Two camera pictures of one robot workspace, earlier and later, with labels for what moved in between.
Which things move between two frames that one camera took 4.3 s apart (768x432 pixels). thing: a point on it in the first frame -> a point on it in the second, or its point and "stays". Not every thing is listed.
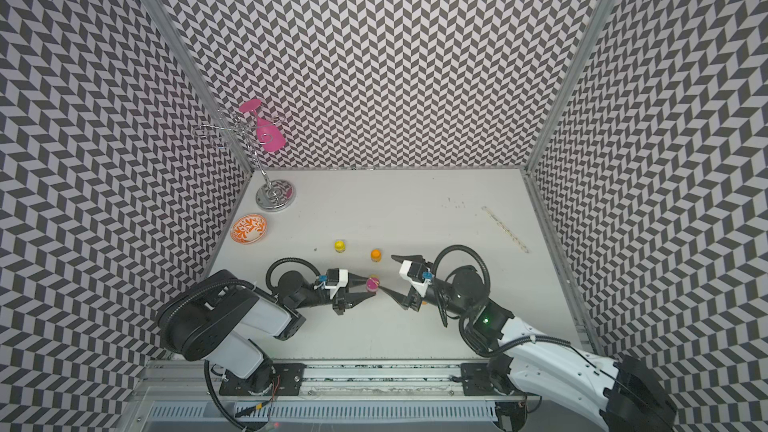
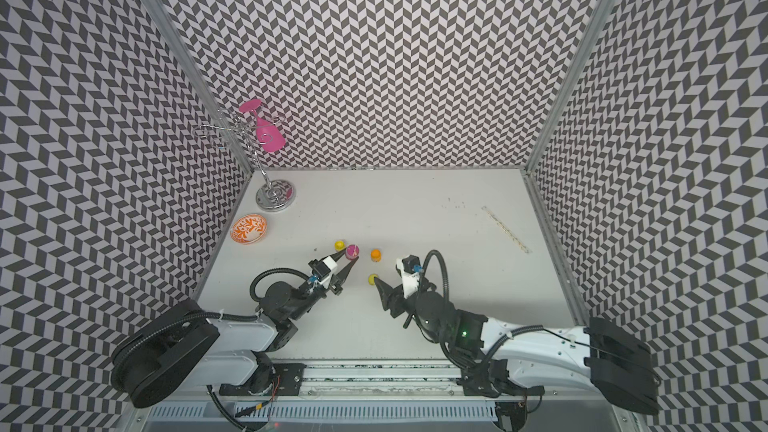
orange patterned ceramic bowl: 248,228 stays
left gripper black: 352,299 -> 342,277
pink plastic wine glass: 268,135 stays
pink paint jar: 372,284 -> 352,252
